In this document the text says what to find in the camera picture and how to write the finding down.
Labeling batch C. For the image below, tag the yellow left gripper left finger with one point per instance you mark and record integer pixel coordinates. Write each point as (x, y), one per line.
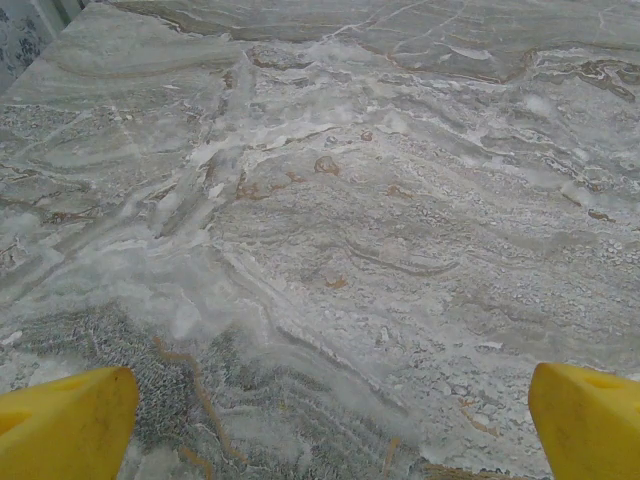
(60, 430)

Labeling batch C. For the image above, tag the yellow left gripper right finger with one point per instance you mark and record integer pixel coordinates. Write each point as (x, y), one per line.
(590, 430)

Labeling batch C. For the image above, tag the aluminium left side frame rail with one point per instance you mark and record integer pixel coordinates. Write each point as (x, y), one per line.
(57, 15)

